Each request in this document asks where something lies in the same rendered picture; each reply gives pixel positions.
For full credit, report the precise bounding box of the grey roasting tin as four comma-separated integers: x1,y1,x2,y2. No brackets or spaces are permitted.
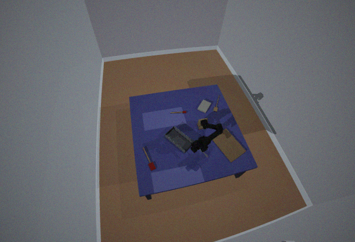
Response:
165,126,192,153

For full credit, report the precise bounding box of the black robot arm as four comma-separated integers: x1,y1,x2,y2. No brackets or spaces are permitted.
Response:
191,119,223,152

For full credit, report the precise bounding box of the light wooden board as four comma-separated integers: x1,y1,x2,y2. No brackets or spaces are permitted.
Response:
213,129,246,163

